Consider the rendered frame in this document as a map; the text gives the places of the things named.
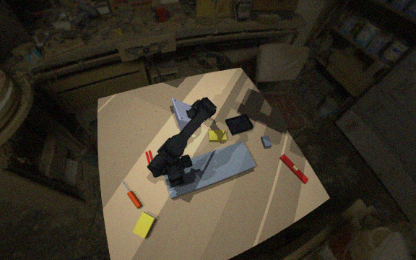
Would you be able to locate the red spirit level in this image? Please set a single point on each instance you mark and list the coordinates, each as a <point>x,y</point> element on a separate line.
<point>294,169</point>

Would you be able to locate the yellow rectangular block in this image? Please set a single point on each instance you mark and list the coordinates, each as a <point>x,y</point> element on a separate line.
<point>217,136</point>
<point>144,225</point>

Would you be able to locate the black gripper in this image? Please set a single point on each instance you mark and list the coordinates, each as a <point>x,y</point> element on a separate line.
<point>183,162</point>

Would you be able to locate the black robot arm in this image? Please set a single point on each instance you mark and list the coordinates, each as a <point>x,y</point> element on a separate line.
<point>174,147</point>

